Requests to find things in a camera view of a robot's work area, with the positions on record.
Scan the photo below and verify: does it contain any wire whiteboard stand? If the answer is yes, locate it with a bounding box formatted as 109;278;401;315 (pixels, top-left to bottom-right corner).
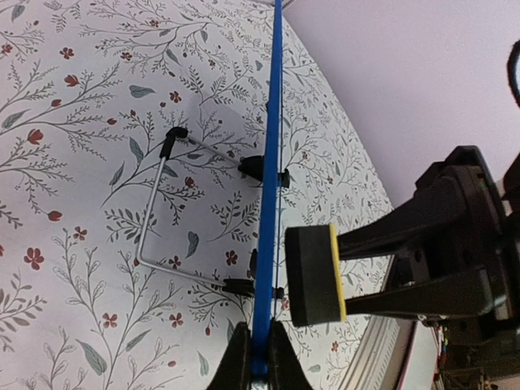
136;126;292;301

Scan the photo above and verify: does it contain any front aluminium rail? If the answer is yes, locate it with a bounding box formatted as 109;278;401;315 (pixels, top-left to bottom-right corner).
336;259;415;390

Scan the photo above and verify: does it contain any floral patterned table mat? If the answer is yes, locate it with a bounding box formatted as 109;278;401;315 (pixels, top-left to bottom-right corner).
0;0;397;390

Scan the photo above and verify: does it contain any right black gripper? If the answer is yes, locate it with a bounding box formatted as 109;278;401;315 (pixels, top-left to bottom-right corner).
337;146;519;389

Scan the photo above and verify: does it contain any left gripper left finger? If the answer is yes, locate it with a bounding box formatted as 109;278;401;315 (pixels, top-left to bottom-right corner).
206;322;252;390

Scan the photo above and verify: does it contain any small blue-framed whiteboard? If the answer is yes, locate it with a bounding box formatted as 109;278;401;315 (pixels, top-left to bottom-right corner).
251;1;283;383

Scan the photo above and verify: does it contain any yellow black eraser sponge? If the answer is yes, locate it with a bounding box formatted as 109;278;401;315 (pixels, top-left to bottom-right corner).
284;225;347;327

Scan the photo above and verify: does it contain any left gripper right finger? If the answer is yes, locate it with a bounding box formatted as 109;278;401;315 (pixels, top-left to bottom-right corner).
267;320;313;390

